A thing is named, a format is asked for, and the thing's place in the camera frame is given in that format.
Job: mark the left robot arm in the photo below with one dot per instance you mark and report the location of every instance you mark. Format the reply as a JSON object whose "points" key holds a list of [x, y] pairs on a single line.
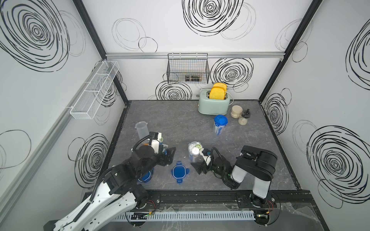
{"points": [[116, 190]]}

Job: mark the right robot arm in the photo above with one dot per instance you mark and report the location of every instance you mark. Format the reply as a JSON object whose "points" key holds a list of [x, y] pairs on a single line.
{"points": [[260, 163]]}

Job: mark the yellow sponge toast back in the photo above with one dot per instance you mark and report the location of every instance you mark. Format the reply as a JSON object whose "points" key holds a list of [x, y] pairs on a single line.
{"points": [[220, 85]]}

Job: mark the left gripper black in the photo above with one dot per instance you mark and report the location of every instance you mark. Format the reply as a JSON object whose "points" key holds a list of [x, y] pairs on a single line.
{"points": [[164, 161]]}

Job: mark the beige round jar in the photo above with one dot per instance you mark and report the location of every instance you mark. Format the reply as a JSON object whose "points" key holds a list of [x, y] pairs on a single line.
{"points": [[236, 111]]}

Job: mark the mint green toaster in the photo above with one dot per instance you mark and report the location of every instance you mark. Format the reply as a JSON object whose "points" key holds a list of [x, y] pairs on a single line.
{"points": [[209, 106]]}

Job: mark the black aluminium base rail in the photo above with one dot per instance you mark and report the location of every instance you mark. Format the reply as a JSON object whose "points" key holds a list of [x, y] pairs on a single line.
{"points": [[240, 197]]}

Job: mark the clear plastic container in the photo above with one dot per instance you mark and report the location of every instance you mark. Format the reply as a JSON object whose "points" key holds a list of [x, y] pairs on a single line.
{"points": [[142, 129]]}

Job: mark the small bottle black cap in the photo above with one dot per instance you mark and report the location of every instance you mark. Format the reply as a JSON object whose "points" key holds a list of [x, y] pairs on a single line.
{"points": [[244, 117]]}

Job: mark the white mesh wall shelf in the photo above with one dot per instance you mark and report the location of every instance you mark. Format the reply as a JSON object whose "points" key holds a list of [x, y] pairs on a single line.
{"points": [[95, 91]]}

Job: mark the yellow sponge toast front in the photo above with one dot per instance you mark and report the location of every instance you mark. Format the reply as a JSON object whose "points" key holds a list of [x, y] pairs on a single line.
{"points": [[217, 93]]}

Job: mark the white slotted cable duct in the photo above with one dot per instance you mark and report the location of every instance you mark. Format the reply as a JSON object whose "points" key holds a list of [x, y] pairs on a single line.
{"points": [[187, 216]]}

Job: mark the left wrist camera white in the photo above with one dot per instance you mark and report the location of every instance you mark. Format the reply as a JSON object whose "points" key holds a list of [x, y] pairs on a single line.
{"points": [[155, 141]]}

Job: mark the clear container blue lid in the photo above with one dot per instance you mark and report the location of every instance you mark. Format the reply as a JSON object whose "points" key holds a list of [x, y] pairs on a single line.
{"points": [[198, 158], [220, 122]]}

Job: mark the black wire wall basket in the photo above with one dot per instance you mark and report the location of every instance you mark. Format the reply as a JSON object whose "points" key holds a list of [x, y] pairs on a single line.
{"points": [[188, 68]]}

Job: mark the yellow sponge toast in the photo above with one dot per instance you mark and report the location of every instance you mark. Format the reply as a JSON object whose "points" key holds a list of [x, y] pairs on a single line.
{"points": [[220, 85], [217, 93]]}

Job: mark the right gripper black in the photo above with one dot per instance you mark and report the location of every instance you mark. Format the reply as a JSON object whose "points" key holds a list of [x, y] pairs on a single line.
{"points": [[199, 168]]}

